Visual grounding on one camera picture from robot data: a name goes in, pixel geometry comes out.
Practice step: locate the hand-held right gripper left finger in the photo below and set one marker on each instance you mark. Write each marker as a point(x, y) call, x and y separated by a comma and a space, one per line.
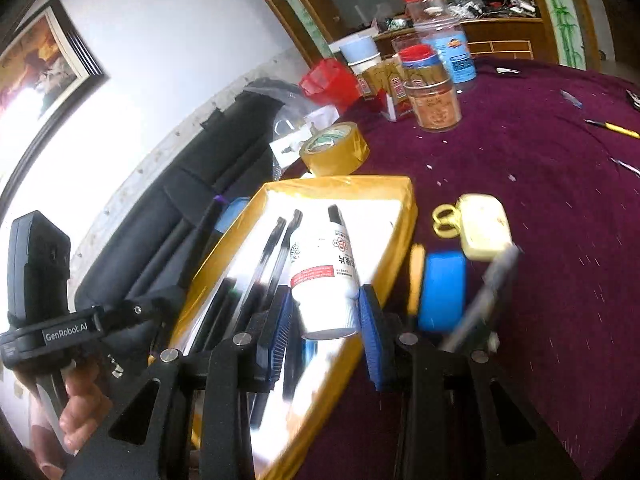
point(280, 332)

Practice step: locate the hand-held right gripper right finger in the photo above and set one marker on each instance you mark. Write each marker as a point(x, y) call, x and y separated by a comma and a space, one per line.
point(372, 342)

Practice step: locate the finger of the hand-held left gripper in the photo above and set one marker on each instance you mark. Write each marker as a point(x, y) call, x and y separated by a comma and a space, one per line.
point(142, 307)

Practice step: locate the white bottle with black cap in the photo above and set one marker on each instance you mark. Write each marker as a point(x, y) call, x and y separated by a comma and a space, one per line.
point(325, 280)

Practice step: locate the yellow taped cardboard tray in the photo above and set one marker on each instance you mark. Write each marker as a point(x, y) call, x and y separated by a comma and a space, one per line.
point(380, 195)

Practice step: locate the person's left hand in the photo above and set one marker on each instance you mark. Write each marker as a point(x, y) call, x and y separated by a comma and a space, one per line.
point(82, 410)

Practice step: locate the silver pen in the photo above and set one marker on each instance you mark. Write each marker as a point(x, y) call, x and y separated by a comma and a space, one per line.
point(487, 295)

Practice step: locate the small gold scissors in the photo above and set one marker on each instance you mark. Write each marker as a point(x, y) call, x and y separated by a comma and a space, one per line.
point(445, 220)

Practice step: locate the cream plastic case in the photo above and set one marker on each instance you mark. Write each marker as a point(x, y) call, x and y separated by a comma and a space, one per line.
point(484, 227)

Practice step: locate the black backpack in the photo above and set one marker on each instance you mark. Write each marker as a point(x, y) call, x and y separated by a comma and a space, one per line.
point(210, 150)

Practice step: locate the tan packing tape roll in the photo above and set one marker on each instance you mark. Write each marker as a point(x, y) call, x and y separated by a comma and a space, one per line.
point(335, 150)

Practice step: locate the clear plastic bag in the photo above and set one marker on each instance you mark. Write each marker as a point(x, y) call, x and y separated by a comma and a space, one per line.
point(307, 130)

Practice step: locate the red-lidded jar with orange contents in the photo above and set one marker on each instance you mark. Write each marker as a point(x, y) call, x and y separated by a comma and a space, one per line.
point(432, 100)

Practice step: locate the red plastic basket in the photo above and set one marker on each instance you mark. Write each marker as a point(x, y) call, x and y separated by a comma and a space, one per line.
point(327, 82)

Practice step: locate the gold and red packet box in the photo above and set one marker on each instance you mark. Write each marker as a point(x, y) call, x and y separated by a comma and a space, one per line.
point(385, 87)

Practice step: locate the light blue lidded tub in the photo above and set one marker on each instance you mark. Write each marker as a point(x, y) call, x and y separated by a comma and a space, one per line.
point(359, 55)

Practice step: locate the small black and silver tool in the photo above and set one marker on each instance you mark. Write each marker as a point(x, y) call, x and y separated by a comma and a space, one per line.
point(507, 71)

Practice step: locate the blue-labelled clear plastic jar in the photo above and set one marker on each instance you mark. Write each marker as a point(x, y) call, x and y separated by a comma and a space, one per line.
point(450, 45)

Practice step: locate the silver tweezers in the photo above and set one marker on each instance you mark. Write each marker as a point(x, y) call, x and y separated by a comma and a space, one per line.
point(627, 167)

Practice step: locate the small blue blade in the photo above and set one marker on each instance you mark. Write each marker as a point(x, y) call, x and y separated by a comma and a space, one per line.
point(571, 99)

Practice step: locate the yellow utility knife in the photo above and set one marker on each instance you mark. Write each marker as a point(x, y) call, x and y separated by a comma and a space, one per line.
point(612, 129)

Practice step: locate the wooden cabinet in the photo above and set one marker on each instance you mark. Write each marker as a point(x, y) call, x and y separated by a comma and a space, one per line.
point(505, 35)

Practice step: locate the black metal clip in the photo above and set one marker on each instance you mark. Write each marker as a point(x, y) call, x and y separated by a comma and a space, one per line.
point(634, 99)

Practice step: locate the green bamboo print panel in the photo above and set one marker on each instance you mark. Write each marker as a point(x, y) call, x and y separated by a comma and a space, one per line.
point(560, 10)

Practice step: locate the framed wall picture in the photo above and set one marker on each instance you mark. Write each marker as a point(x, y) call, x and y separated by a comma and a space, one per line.
point(40, 60)

